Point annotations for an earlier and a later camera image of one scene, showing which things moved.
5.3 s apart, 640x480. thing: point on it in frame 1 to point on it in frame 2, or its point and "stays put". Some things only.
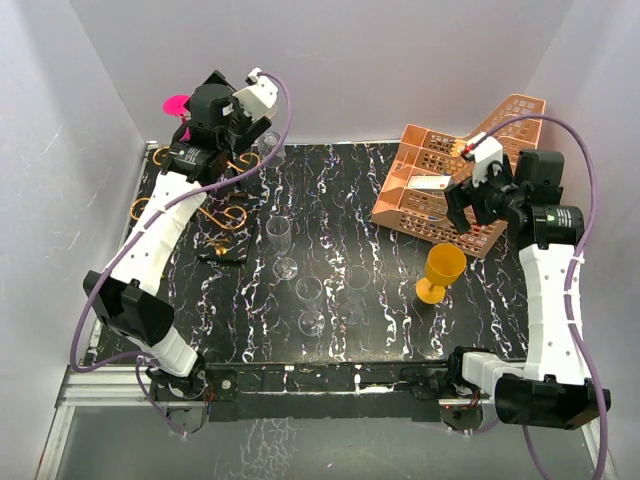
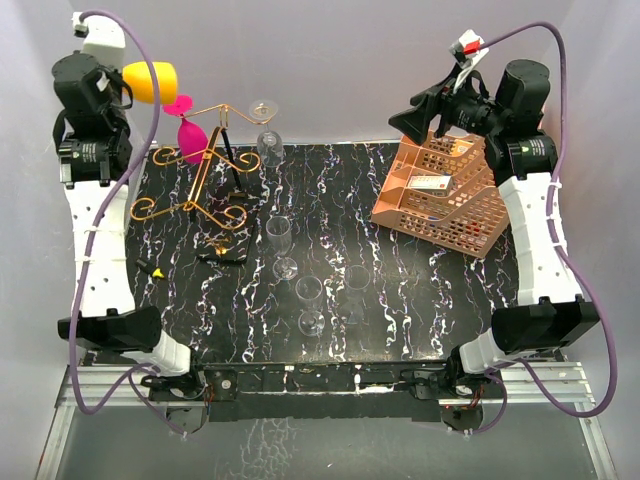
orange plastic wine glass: x=444 y=265 to x=136 y=75
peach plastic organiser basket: x=413 y=200 stays put
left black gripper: x=250 y=128 to x=115 y=78
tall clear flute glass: x=279 y=233 stays put
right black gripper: x=461 y=195 to x=414 y=121
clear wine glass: x=267 y=143 stays put
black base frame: x=404 y=391 stays put
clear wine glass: x=356 y=279 stays put
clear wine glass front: x=309 y=290 stays put
